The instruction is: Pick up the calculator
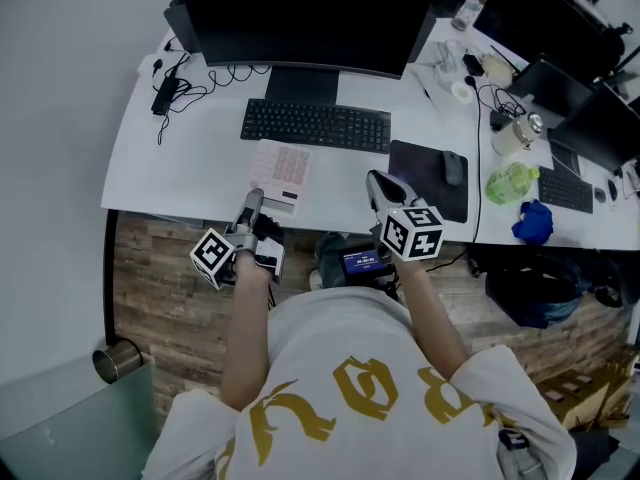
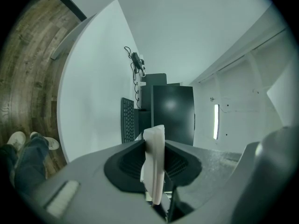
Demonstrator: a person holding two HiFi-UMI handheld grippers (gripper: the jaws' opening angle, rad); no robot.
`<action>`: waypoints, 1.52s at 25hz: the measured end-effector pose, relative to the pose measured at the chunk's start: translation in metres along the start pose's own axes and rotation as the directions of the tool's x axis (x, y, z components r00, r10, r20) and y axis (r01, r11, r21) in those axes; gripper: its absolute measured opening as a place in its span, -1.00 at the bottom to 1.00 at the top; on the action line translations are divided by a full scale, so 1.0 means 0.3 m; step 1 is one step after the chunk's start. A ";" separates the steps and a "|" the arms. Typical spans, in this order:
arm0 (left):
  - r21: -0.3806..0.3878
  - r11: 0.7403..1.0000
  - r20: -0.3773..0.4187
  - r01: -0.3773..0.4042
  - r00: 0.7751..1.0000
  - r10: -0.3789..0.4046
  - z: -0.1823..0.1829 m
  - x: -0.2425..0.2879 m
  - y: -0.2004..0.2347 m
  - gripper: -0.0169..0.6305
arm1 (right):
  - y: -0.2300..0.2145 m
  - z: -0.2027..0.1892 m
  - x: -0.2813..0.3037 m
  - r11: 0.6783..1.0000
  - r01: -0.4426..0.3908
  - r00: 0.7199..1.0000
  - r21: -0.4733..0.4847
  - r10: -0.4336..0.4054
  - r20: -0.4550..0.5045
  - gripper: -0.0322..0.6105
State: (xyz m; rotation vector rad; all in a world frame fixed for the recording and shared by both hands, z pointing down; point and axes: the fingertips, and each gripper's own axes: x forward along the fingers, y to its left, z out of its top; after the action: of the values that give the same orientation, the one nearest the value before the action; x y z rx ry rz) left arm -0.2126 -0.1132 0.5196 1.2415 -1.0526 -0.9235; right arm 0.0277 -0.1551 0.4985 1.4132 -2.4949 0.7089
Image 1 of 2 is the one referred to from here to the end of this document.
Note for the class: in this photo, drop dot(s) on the grey computer mouse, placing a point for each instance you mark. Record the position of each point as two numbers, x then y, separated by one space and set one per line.
453 168

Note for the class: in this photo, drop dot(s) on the dark open laptop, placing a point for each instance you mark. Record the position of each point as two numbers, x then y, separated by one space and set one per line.
550 90

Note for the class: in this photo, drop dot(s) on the green plastic bottle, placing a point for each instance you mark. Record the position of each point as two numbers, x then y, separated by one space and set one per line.
510 183

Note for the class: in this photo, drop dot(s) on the black power adapter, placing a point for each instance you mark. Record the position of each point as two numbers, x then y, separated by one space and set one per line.
165 95

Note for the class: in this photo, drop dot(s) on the person's blue jeans leg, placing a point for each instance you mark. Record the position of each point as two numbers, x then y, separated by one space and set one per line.
332 260

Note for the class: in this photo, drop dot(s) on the black monitor with thin stand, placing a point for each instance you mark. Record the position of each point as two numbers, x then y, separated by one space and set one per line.
600 128

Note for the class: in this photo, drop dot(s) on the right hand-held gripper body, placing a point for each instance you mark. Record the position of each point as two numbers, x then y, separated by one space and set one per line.
412 233

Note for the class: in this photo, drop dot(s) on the white tape roll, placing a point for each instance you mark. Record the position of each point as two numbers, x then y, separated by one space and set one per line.
461 91

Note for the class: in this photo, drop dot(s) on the person's left forearm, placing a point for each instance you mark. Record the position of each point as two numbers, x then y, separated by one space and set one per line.
247 338

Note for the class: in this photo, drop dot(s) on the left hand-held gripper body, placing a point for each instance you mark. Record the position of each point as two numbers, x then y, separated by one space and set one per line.
215 255

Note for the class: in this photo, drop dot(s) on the black mouse pad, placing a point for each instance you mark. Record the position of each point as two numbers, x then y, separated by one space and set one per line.
420 178

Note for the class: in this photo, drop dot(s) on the small black keyboard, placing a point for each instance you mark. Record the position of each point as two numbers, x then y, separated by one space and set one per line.
565 190

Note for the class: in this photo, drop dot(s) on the small device with blue screen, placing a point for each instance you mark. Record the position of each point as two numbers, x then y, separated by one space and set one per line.
365 263

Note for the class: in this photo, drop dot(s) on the person's white shoe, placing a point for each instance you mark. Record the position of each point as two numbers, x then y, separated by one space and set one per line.
315 280

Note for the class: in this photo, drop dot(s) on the large black monitor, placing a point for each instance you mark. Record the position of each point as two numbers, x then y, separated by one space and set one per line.
310 13

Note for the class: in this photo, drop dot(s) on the row of black monitors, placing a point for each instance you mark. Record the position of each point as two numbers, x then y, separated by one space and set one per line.
545 13

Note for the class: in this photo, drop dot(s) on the black plug charger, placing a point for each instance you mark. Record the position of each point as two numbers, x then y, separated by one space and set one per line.
473 65

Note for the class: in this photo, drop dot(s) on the beige router with antenna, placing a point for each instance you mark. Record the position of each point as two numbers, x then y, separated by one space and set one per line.
497 70

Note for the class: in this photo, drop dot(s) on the metal cylinder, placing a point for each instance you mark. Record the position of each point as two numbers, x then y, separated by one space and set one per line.
115 363

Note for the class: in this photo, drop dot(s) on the black monitor stand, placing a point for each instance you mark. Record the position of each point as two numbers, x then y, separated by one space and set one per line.
302 85

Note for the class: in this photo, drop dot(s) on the small dark mouse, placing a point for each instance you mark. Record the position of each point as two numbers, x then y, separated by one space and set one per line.
600 195

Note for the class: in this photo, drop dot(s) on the blue cloth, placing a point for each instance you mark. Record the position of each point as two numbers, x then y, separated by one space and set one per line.
532 223

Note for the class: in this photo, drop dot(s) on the frosted glass panel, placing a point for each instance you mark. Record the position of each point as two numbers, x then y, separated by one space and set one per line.
75 433

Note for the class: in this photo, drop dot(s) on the cardboard box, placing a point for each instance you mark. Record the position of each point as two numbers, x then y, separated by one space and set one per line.
585 398

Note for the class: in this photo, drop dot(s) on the clear plastic water bottle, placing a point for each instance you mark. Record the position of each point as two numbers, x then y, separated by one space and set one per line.
466 14

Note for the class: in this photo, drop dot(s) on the person's right forearm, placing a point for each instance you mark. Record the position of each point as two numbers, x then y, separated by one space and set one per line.
435 328

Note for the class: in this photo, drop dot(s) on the white shirt with gold print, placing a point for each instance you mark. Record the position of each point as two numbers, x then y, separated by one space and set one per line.
360 408

